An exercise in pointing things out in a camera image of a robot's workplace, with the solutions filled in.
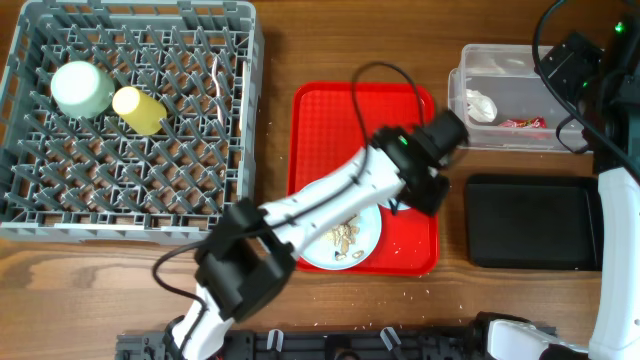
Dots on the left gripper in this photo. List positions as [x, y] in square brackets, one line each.
[429, 195]

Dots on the red snack wrapper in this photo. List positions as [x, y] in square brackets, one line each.
[532, 123]

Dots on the white napkin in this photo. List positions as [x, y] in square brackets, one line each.
[480, 107]

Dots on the large light blue plate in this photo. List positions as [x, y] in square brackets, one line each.
[319, 254]

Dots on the yellow cup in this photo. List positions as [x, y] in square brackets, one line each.
[139, 110]

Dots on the green bowl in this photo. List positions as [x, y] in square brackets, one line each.
[80, 89]

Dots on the small light blue bowl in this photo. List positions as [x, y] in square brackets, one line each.
[392, 204]

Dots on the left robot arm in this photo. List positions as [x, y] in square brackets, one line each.
[249, 256]

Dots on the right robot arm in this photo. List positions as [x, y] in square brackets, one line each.
[610, 117]

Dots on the pink utensil in rack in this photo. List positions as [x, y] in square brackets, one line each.
[218, 100]

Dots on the clear plastic bin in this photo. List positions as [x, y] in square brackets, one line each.
[505, 73]

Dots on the red plastic tray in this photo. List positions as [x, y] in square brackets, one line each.
[325, 134]

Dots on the food scraps on plate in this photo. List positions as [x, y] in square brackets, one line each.
[342, 237]

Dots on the black tray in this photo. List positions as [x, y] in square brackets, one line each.
[534, 222]

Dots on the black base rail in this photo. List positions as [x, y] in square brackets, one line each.
[429, 343]

